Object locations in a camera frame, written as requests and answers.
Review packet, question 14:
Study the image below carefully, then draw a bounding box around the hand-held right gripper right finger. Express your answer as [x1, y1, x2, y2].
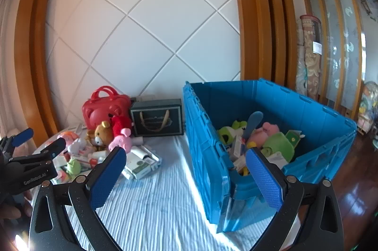
[245, 147, 345, 251]

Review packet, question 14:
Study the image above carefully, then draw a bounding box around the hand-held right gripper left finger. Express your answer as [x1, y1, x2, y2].
[29, 147, 127, 251]

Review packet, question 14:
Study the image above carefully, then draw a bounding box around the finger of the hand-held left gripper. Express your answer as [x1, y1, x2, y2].
[9, 137, 67, 166]
[0, 128, 35, 151]

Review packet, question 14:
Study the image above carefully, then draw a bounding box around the blue plastic crate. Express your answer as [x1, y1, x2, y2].
[182, 78, 358, 234]

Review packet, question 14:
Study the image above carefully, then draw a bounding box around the person's left hand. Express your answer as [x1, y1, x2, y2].
[0, 190, 34, 225]

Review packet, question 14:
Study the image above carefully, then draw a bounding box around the white bunny plush toy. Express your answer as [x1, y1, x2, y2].
[67, 137, 87, 155]

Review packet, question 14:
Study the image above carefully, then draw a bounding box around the small green plush toy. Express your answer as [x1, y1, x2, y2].
[66, 158, 80, 175]

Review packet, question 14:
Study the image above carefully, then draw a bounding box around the olive green plush toy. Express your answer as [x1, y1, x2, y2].
[261, 133, 296, 163]

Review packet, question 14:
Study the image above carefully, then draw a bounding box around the pink pig plush toy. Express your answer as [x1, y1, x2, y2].
[109, 127, 133, 152]

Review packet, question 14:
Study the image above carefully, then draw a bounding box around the pile of small medicine boxes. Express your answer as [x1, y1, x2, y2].
[53, 145, 162, 181]

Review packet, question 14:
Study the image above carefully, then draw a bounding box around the brown teddy bear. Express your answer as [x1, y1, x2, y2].
[87, 120, 114, 152]

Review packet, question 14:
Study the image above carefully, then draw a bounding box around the light pink plush toy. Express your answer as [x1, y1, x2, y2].
[248, 122, 279, 148]

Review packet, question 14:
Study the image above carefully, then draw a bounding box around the green and white box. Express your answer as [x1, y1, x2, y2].
[285, 130, 305, 148]

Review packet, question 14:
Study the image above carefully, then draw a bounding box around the red plush toy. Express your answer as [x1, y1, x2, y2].
[111, 115, 132, 136]

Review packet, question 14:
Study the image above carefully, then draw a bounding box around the blue plastic scoop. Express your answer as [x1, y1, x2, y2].
[242, 111, 264, 141]

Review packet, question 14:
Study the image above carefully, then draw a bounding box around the green frog plush toy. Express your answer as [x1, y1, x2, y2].
[219, 120, 247, 145]

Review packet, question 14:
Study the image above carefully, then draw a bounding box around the white and blue bedsheet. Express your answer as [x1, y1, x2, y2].
[32, 121, 287, 251]

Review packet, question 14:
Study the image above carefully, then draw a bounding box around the red bear-shaped suitcase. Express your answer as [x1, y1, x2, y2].
[82, 86, 132, 130]

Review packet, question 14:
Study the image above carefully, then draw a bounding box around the white curtain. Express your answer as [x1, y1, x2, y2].
[0, 0, 17, 136]

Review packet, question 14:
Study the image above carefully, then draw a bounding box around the dark green gift bag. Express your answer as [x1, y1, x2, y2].
[130, 99, 185, 138]

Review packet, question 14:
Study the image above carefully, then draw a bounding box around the grey patterned rolled carpet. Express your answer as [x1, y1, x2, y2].
[295, 46, 306, 92]

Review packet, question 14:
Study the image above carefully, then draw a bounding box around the pastel coloured bundle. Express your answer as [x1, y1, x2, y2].
[358, 81, 378, 133]

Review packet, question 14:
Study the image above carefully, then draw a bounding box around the brown patterned rolled carpet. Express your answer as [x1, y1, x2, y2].
[296, 15, 322, 101]

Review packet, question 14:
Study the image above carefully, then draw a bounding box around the wooden frosted glass partition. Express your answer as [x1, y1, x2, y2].
[292, 0, 367, 116]

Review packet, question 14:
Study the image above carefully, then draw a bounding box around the wooden wall frame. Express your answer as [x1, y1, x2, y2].
[13, 0, 296, 145]

